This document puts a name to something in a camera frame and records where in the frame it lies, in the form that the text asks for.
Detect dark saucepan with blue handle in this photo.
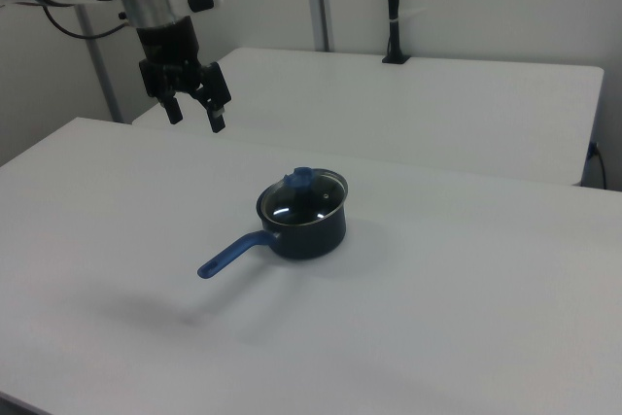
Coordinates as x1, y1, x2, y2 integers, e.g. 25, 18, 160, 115
196, 169, 349, 283

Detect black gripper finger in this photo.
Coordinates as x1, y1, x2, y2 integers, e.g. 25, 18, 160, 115
138, 58, 185, 126
191, 60, 232, 134

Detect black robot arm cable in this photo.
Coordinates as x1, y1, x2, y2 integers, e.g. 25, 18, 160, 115
42, 5, 130, 40

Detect black power cable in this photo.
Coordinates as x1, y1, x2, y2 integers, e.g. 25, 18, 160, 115
587, 141, 609, 190

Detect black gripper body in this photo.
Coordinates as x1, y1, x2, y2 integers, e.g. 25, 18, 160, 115
135, 16, 203, 96

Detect glass lid with blue knob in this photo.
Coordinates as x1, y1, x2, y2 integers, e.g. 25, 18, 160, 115
259, 165, 349, 227

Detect white side table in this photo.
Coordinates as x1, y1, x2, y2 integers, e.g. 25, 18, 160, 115
131, 47, 605, 189

